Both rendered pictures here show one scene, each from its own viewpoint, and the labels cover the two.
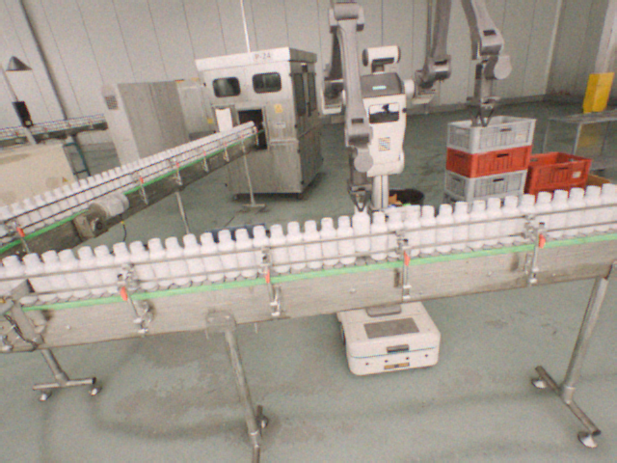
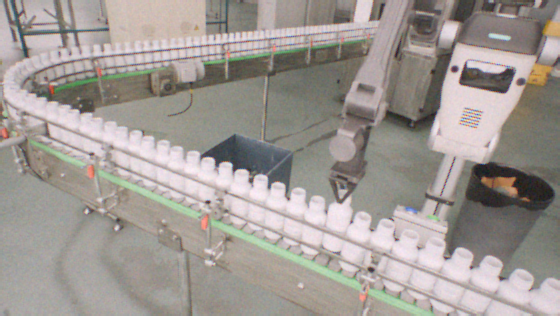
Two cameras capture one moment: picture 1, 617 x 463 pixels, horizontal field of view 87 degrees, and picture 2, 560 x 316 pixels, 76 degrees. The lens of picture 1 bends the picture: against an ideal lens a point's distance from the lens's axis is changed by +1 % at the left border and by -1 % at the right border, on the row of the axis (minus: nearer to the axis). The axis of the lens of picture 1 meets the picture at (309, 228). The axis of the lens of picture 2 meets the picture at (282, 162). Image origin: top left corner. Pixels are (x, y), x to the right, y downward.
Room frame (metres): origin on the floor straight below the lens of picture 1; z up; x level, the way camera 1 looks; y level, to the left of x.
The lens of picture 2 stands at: (0.29, -0.36, 1.70)
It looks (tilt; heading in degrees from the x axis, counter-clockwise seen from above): 30 degrees down; 26
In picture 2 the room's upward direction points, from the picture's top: 6 degrees clockwise
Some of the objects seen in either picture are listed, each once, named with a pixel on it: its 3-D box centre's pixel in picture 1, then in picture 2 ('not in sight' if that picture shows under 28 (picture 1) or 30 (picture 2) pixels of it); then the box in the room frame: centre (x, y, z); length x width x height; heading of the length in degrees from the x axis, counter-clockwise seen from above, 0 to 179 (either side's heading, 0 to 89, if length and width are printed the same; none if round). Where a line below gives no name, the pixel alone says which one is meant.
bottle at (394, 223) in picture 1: (394, 232); (379, 248); (1.02, -0.29, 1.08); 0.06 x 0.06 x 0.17
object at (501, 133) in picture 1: (488, 133); not in sight; (3.01, -1.73, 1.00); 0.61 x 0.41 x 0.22; 99
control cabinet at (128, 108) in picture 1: (138, 135); (282, 1); (6.66, 3.11, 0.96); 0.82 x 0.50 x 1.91; 164
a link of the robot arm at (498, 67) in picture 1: (494, 59); not in sight; (1.14, -0.64, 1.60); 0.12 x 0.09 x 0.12; 2
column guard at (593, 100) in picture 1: (596, 97); not in sight; (8.24, -7.33, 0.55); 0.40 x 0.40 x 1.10; 2
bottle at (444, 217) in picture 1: (443, 228); (452, 279); (1.02, -0.47, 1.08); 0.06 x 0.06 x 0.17
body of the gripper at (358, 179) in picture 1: (358, 176); (351, 158); (1.03, -0.18, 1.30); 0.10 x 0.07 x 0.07; 2
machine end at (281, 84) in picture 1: (272, 125); (419, 30); (5.51, 0.42, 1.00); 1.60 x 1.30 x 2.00; 164
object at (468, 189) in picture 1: (483, 180); not in sight; (3.01, -1.73, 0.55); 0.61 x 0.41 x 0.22; 99
